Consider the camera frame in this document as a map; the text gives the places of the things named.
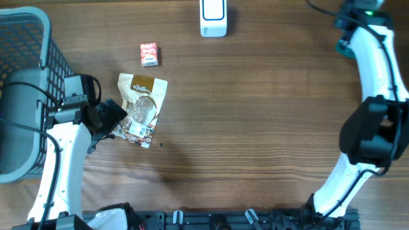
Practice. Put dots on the small red white carton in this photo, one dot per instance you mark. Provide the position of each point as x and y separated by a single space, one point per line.
149 54

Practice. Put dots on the blue mouthwash bottle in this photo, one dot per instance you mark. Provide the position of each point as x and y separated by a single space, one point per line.
343 47

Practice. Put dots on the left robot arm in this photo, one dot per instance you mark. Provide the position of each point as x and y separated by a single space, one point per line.
73 128

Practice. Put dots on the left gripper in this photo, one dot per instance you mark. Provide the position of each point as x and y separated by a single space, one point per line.
114 114

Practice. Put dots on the brown white snack pouch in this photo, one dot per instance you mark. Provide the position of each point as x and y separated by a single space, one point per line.
143 98

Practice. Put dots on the grey plastic mesh basket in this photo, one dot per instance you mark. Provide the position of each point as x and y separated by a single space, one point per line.
32 80

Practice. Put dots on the white barcode scanner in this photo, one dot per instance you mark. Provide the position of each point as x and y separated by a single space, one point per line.
213 18

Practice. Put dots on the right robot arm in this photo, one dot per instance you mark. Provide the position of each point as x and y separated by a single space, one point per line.
376 134

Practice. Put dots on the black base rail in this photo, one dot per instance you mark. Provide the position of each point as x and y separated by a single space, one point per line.
275 219

